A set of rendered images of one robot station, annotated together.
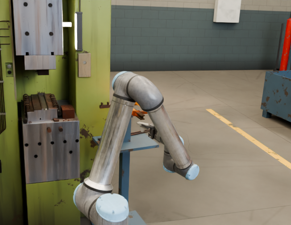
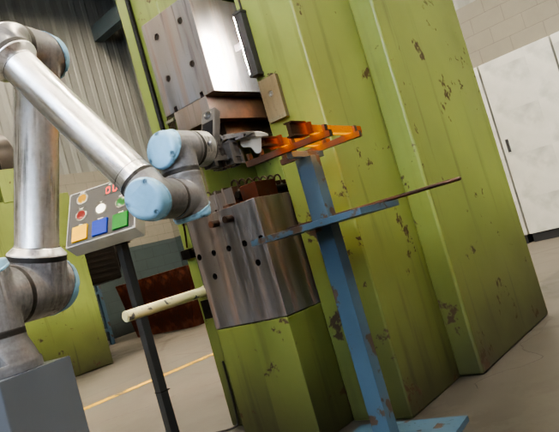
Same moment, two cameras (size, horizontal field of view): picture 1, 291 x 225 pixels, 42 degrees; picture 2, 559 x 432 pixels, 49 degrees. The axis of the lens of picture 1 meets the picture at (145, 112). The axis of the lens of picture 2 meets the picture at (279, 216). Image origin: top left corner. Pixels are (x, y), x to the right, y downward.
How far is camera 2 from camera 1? 2.30 m
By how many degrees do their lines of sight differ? 61
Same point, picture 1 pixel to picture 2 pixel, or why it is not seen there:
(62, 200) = (273, 365)
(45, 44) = (189, 84)
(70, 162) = (263, 283)
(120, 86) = not seen: hidden behind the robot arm
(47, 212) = (258, 387)
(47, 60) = (198, 108)
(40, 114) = (214, 201)
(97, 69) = (296, 99)
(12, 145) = not seen: hidden behind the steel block
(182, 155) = (97, 156)
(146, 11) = not seen: outside the picture
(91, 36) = (270, 44)
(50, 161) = (235, 285)
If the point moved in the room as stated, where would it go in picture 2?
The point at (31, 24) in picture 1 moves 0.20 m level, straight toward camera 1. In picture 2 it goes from (168, 62) to (127, 60)
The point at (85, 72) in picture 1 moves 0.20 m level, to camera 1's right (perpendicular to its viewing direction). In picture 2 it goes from (276, 110) to (303, 91)
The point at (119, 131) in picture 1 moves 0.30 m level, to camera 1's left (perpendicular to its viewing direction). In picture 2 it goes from (16, 139) to (4, 169)
